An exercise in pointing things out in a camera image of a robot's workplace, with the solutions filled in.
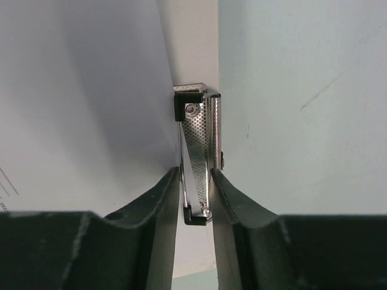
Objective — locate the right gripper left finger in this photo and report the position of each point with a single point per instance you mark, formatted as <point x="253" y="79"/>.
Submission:
<point x="131" y="248"/>

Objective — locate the white signature form sheet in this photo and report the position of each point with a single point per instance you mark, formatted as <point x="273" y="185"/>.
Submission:
<point x="87" y="120"/>

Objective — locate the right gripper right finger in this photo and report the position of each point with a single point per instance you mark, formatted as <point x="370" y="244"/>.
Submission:
<point x="258" y="249"/>

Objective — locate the white folder with clip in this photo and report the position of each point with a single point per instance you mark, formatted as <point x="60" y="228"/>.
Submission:
<point x="190" y="31"/>

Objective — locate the metal folder clip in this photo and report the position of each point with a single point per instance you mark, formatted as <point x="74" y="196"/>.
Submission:
<point x="197" y="112"/>

